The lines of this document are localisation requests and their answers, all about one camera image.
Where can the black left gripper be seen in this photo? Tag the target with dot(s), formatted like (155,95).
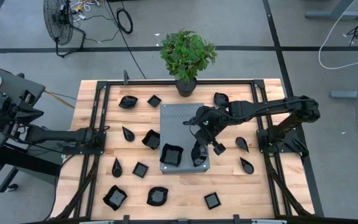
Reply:
(3,109)

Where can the black teardrop plate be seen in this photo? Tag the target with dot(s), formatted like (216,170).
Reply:
(242,143)
(248,168)
(117,170)
(129,135)

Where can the white light bar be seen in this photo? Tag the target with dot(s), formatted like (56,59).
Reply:
(96,222)
(269,222)

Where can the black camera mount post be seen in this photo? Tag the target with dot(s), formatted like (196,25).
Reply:
(125,77)

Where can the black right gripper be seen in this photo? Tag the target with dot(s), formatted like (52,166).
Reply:
(205,126)

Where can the black aluminium table frame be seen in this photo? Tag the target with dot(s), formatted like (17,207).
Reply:
(154,82)

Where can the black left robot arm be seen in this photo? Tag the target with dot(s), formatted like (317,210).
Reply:
(57,136)

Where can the black side table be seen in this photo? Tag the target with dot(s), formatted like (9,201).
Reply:
(14,81)

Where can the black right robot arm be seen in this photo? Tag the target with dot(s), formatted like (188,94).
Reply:
(275,107)

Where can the black wavy square plate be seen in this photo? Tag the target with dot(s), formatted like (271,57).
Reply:
(151,140)
(171,155)
(115,198)

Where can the black floor fan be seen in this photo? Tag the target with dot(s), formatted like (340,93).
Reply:
(57,21)

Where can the green potted plant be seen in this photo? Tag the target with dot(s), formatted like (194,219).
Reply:
(185,56)

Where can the small black square plate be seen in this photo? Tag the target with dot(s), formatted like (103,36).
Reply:
(140,170)
(212,200)
(154,101)

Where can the grey perforated metal shelf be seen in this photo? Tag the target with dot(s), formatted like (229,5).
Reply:
(176,124)

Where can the black leaf-shaped plate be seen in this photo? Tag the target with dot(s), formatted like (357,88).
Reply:
(128,102)
(199,158)
(220,99)
(157,196)

